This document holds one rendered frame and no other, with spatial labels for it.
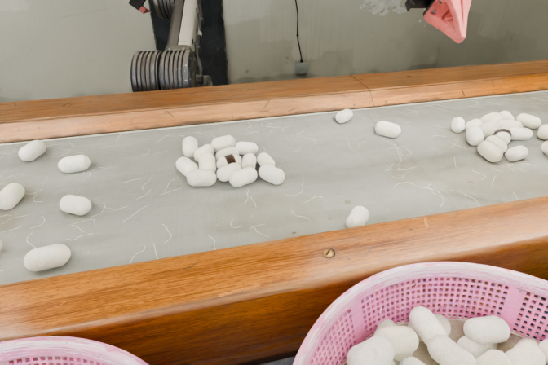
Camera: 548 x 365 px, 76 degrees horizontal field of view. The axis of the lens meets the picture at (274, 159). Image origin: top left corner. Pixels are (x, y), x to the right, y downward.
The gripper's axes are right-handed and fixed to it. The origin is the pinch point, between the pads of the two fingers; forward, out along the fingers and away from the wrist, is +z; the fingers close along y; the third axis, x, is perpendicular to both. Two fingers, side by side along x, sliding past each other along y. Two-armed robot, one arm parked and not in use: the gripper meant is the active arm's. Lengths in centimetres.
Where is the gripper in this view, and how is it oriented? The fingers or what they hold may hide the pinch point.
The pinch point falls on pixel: (459, 36)
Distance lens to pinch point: 63.5
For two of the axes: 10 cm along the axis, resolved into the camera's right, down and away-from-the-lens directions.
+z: 1.4, 9.4, -3.2
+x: -1.3, 3.4, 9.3
